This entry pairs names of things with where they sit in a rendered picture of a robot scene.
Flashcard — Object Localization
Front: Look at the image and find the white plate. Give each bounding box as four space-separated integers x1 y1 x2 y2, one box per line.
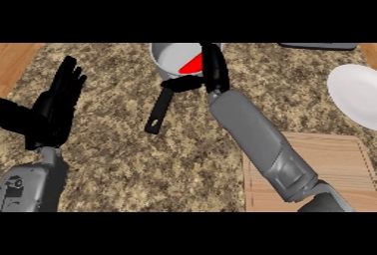
327 64 377 131

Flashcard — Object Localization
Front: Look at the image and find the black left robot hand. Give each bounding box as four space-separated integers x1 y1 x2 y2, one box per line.
0 55 89 151

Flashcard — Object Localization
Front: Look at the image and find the wooden cutting board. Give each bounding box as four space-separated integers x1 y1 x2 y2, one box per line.
241 131 377 213

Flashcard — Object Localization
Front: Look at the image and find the grey pot with black handle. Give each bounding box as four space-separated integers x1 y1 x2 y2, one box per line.
144 43 224 135

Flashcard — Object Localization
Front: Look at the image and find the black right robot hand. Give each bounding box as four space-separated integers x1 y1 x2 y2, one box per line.
162 43 231 95

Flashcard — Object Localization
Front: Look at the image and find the red can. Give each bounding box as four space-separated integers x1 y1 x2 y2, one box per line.
179 53 204 75

